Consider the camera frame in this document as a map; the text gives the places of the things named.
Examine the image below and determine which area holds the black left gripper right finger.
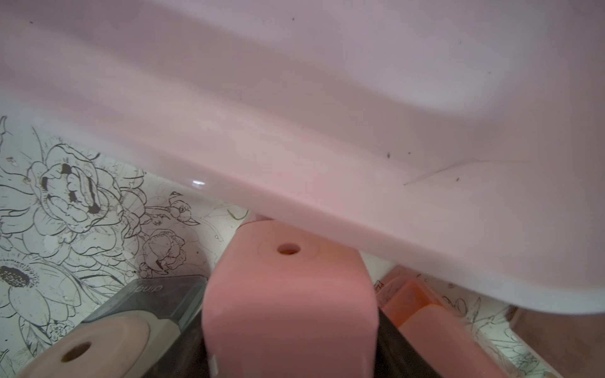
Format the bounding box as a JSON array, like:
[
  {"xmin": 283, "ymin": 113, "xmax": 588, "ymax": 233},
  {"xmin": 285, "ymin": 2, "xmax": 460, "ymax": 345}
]
[{"xmin": 375, "ymin": 309, "xmax": 441, "ymax": 378}]

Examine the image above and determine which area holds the white plastic storage box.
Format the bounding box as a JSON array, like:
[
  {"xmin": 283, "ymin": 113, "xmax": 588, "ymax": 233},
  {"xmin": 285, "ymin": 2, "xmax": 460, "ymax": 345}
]
[{"xmin": 1, "ymin": 1, "xmax": 604, "ymax": 313}]

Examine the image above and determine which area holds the green sharpener left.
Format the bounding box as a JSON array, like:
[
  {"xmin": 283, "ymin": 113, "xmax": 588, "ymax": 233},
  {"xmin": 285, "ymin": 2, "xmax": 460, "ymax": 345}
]
[{"xmin": 19, "ymin": 276, "xmax": 207, "ymax": 377}]

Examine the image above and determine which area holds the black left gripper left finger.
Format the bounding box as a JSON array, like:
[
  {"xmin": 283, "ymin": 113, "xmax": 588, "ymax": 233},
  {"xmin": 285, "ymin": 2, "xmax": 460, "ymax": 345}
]
[{"xmin": 143, "ymin": 313, "xmax": 210, "ymax": 378}]

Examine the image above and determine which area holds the pink sharpener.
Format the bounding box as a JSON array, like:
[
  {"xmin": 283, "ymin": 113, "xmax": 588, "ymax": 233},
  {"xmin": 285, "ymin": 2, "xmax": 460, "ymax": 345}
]
[
  {"xmin": 377, "ymin": 277, "xmax": 510, "ymax": 377},
  {"xmin": 202, "ymin": 220, "xmax": 379, "ymax": 377}
]

